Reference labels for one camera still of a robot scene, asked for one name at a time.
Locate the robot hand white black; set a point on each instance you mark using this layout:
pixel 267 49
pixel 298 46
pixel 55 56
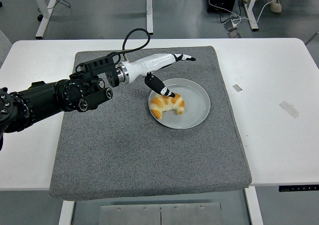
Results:
pixel 149 63

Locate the white table leg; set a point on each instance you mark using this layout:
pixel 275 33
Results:
pixel 254 206
pixel 66 212

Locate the white desk leg straight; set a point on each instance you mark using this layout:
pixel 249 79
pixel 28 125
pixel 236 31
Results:
pixel 149 10

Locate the grey metal plate with screws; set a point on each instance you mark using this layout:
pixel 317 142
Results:
pixel 149 216

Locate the white desk leg slanted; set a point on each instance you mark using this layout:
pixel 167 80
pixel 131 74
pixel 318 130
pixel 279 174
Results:
pixel 251 8

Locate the small clear tape piece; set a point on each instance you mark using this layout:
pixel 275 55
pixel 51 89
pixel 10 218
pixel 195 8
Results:
pixel 237 88

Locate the grey fabric mat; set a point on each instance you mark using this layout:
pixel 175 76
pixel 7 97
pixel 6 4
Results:
pixel 149 155

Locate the black caster wheel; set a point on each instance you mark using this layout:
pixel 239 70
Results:
pixel 40 17

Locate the large clear tape piece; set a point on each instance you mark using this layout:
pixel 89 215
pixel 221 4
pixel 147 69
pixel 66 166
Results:
pixel 289 109

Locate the grey chair part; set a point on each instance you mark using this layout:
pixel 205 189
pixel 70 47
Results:
pixel 313 38

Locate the croissant bread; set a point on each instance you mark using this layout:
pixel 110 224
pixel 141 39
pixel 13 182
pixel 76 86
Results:
pixel 172 104

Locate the white desk leg with foot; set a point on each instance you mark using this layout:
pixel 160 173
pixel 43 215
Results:
pixel 46 18

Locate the grey round plate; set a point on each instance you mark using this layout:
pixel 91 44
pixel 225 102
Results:
pixel 194 110

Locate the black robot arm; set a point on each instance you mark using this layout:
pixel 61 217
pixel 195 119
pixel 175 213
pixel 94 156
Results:
pixel 42 96

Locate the black table control panel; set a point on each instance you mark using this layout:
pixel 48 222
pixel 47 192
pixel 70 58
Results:
pixel 299 188

